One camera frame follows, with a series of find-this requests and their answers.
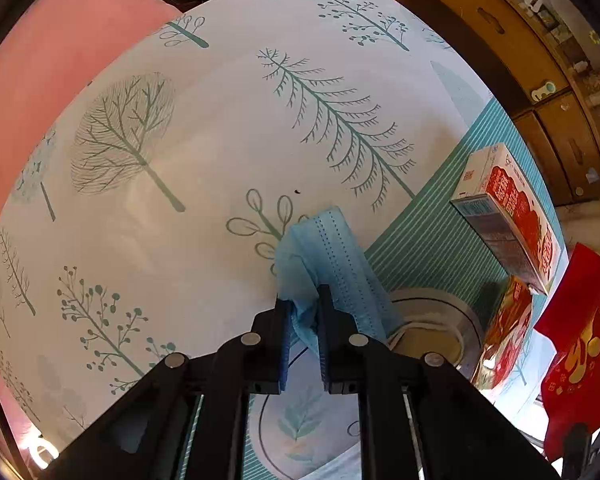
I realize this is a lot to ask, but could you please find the white red carton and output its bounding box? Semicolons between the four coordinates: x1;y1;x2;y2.
450;142;563;296

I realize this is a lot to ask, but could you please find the red snack packet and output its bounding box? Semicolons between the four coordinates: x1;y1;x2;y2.
472;276;533;391

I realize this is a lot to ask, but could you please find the tree printed tablecloth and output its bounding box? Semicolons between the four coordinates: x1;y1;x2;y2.
0;0;571;480

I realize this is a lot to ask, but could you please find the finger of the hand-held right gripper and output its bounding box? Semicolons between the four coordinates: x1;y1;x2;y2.
560;422;596;480

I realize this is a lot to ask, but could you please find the blue face mask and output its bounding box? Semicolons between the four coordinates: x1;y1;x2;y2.
274;205;406;356

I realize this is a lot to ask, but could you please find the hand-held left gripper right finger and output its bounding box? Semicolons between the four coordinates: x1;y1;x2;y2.
316;284;566;480

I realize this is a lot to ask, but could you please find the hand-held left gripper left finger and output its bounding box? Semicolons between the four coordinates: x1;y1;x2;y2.
45;297;293;480

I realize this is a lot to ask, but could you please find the pink bed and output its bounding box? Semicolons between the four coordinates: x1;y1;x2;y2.
0;0;183;461

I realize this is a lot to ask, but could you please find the red paper bag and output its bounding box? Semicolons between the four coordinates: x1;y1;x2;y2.
532;242;600;463

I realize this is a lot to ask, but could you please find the wooden desk with drawers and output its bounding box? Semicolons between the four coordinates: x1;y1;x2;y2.
310;0;600;206

